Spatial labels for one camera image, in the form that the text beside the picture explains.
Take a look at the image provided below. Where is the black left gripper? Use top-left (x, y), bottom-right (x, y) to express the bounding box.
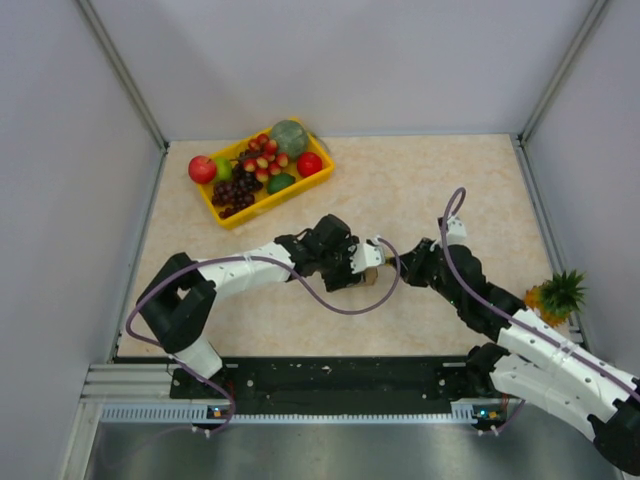
top-left (317, 236), bottom-right (364, 291)

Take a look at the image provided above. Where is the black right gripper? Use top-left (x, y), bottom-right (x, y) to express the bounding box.
top-left (391, 238), bottom-right (464, 309)

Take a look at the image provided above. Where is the brown cardboard express box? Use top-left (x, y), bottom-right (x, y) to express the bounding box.
top-left (358, 268), bottom-right (379, 286)

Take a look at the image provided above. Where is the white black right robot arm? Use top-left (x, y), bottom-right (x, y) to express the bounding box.
top-left (393, 239), bottom-right (639, 475)

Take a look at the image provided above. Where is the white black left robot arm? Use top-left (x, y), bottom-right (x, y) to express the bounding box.
top-left (136, 214), bottom-right (364, 397)

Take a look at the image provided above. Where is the green lime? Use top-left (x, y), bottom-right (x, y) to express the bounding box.
top-left (266, 173), bottom-right (296, 195)

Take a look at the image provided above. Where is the red tomato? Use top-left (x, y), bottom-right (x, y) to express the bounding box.
top-left (296, 152), bottom-right (323, 178)

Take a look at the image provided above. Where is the yellow plastic fruit tray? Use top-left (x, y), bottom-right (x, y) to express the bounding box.
top-left (195, 124), bottom-right (335, 229)

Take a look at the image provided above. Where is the dark purple grape bunch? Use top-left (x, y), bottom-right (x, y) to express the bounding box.
top-left (212, 164), bottom-right (264, 219)

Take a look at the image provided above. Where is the green netted melon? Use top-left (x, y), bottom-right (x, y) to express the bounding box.
top-left (270, 119), bottom-right (309, 160)

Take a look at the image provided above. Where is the green apple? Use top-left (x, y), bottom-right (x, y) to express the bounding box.
top-left (214, 156), bottom-right (233, 183)

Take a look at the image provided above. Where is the toy pineapple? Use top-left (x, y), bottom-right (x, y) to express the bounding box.
top-left (523, 270), bottom-right (586, 327)

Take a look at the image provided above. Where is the red apple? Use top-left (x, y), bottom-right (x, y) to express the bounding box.
top-left (188, 155), bottom-right (217, 185)

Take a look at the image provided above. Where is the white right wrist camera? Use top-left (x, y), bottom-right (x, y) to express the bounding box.
top-left (437, 215), bottom-right (467, 246)

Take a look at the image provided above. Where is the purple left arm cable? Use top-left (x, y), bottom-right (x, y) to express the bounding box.
top-left (125, 237), bottom-right (402, 435)

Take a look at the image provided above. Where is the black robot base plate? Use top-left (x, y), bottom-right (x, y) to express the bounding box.
top-left (170, 356), bottom-right (507, 417)

